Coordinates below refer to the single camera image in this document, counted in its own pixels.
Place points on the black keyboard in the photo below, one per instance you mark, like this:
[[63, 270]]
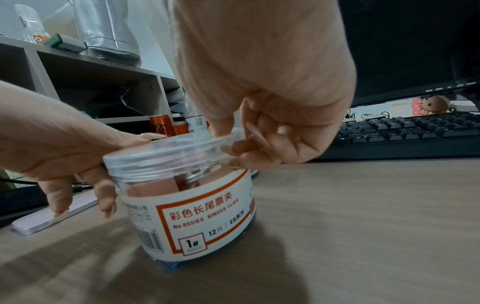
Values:
[[412, 133]]

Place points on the small clear bottle orange label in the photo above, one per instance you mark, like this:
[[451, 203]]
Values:
[[30, 23]]

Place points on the person's right hand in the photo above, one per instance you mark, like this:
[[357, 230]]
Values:
[[270, 59]]

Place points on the green white box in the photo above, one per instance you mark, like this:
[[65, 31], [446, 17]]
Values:
[[67, 44]]

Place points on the person's left hand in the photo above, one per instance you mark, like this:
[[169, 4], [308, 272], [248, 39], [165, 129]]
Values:
[[56, 139]]

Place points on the red drink can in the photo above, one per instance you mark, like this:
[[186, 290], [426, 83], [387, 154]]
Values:
[[159, 126]]

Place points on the grey shelf unit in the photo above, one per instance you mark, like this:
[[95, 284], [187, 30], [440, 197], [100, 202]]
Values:
[[93, 68]]

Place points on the pink smartphone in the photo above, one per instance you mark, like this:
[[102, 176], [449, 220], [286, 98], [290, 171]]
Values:
[[37, 221]]

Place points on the clear water bottle green cap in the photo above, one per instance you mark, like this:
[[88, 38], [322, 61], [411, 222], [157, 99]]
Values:
[[195, 121]]

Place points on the black computer monitor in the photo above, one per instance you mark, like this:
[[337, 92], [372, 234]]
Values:
[[405, 44]]

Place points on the large clear plastic lid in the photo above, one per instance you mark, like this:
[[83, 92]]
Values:
[[157, 154]]

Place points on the shiny clear plastic bag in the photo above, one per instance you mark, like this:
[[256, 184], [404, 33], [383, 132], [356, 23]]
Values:
[[108, 29]]

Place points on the large clear plastic jar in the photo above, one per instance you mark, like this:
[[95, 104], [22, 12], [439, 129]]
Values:
[[210, 222]]

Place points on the cartoon cat figure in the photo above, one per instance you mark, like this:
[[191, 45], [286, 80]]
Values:
[[433, 104]]

